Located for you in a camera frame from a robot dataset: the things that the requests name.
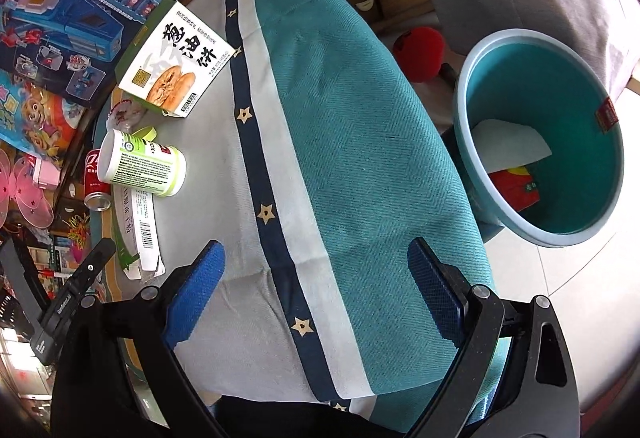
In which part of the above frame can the white paper in bin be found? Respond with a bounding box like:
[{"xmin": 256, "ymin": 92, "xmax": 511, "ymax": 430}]
[{"xmin": 472, "ymin": 120, "xmax": 552, "ymax": 174}]

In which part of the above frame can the crumpled clear plastic wrapper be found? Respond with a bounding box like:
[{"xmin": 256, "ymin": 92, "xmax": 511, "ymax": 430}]
[{"xmin": 106, "ymin": 99, "xmax": 146, "ymax": 134}]

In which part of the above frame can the red wrapper in bin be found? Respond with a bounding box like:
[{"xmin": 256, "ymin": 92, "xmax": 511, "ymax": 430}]
[{"xmin": 489, "ymin": 166, "xmax": 540, "ymax": 212}]

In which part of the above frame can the red cola can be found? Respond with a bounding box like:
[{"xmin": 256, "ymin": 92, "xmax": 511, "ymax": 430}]
[{"xmin": 84, "ymin": 149, "xmax": 112, "ymax": 213}]

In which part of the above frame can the green white medicine box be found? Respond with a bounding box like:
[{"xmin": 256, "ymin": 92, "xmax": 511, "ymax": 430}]
[{"xmin": 112, "ymin": 184, "xmax": 165, "ymax": 282}]

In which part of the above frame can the lime green plastic lid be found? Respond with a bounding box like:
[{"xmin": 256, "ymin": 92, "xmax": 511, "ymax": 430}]
[{"xmin": 132, "ymin": 126, "xmax": 157, "ymax": 142}]

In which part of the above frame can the paw patrol toy package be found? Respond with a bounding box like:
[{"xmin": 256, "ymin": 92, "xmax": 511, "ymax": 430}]
[{"xmin": 0, "ymin": 71, "xmax": 86, "ymax": 168}]

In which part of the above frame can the pink butterfly wings toy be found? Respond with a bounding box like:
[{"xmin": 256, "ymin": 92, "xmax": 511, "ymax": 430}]
[{"xmin": 0, "ymin": 150, "xmax": 54, "ymax": 229}]

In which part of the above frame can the teal white striped tablecloth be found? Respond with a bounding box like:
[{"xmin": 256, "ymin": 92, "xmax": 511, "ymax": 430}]
[{"xmin": 149, "ymin": 0, "xmax": 494, "ymax": 437}]

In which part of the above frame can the green white pancake box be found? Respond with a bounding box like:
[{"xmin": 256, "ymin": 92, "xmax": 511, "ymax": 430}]
[{"xmin": 115, "ymin": 0, "xmax": 235, "ymax": 118}]

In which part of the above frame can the white green cylindrical canister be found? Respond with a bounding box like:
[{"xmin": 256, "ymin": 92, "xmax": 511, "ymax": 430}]
[{"xmin": 96, "ymin": 129, "xmax": 186, "ymax": 198}]

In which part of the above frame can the teal trash bin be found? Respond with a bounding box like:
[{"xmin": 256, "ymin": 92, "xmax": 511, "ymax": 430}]
[{"xmin": 452, "ymin": 28, "xmax": 624, "ymax": 247}]

